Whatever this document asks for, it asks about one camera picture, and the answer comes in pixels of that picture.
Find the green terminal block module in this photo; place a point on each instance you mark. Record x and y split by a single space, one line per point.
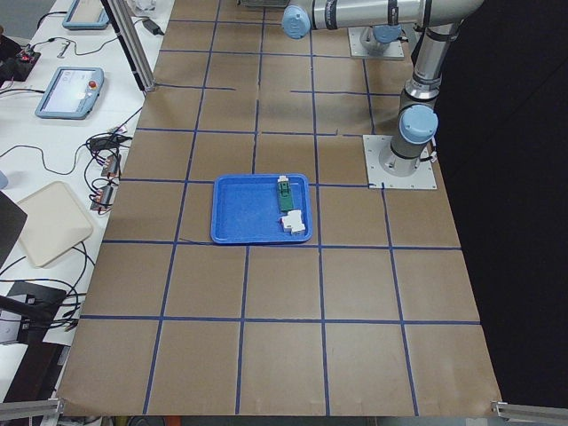
284 192

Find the white circuit breaker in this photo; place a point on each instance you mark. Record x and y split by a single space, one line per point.
292 222

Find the blue plastic tray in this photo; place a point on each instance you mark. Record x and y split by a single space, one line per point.
245 209

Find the small circuit board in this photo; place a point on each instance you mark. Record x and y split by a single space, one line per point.
103 199
112 166

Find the black power adapter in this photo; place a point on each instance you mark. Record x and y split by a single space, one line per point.
152 27

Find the near blue teach pendant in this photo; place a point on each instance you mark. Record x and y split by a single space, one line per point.
71 93

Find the blue teach pendant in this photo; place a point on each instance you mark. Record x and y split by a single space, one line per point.
71 93
85 15

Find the black laptop corner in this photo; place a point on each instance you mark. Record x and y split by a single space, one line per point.
12 221

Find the far blue teach pendant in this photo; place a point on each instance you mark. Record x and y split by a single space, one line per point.
85 15

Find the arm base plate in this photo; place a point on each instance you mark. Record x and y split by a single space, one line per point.
355 45
385 170

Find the aluminium frame post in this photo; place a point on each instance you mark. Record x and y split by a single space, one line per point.
118 13

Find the black box with cables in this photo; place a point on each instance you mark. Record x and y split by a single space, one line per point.
27 312

